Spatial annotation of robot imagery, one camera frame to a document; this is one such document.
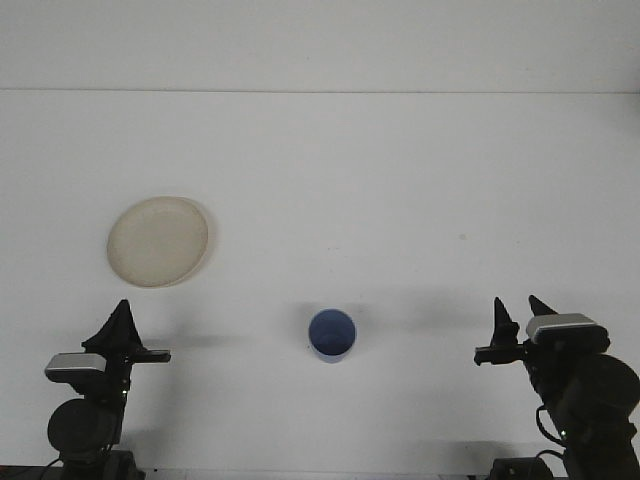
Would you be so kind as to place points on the pale round plate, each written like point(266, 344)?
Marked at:
point(157, 242)

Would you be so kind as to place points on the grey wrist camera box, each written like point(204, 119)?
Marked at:
point(75, 365)
point(565, 325)

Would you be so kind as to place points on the pale blue cup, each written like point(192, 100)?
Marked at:
point(332, 335)

